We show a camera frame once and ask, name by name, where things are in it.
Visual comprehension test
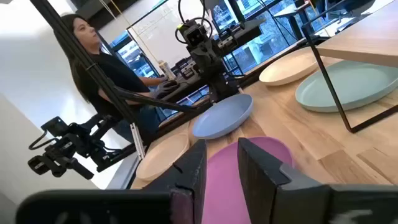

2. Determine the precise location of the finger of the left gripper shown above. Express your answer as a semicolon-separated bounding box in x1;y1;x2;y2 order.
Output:
217;27;246;57
174;58;200;80

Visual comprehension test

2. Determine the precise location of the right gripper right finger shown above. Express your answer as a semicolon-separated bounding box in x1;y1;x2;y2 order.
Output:
238;138;330;224

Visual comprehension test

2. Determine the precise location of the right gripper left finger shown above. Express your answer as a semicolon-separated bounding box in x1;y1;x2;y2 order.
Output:
143;139;208;224

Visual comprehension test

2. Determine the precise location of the purple round plate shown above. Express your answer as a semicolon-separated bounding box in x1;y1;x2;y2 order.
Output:
201;136;295;224

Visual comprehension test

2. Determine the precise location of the blue round plate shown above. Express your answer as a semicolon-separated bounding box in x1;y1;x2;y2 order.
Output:
192;93;254;140

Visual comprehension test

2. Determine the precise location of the cream round plate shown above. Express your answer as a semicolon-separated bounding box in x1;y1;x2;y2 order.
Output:
136;133;191;183
259;46;324;87

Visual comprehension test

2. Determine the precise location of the pale teal round plate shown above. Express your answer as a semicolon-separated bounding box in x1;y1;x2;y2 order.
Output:
294;60;398;113

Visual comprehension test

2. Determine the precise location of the grey desk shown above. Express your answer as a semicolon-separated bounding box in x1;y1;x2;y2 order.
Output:
160;73;215;103

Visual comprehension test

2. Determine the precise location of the white plastic bottle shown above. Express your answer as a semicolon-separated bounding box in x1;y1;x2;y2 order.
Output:
157;60;177;81

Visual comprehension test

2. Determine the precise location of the whiteboard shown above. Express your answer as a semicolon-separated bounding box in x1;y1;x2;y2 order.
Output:
126;0;218;77

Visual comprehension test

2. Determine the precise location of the person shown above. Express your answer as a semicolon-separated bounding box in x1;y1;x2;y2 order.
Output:
52;12;181;144

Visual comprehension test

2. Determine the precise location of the black dish rack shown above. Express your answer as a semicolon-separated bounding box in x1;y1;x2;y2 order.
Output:
300;0;398;134

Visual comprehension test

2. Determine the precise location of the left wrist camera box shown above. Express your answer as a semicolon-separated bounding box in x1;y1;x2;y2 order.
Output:
182;22;210;48

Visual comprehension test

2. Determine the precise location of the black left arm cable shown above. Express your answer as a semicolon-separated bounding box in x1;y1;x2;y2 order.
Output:
174;0;215;44

